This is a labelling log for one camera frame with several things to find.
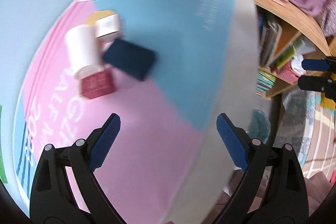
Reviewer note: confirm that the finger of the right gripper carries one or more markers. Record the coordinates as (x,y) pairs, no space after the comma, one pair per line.
(313,83)
(315,65)

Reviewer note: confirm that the wooden bookshelf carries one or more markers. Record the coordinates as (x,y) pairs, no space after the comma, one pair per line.
(275,16)

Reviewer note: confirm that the white paper cup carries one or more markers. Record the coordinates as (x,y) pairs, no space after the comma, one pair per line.
(84,52)

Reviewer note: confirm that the pink and blue desk mat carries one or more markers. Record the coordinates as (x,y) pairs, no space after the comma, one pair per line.
(168,162)

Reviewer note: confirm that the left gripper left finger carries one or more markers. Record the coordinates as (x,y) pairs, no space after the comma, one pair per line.
(52,200)

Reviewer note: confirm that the dark red small box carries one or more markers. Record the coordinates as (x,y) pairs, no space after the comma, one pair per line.
(97,85)

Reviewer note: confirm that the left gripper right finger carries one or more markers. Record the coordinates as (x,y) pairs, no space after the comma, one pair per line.
(272,188)

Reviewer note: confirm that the dark blue rectangular case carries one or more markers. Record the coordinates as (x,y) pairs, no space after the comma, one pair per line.
(136,61)

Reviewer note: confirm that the yellow round coaster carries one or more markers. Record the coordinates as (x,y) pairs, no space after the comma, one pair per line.
(91,20)

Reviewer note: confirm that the small white box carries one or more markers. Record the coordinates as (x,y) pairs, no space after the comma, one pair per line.
(107,29)

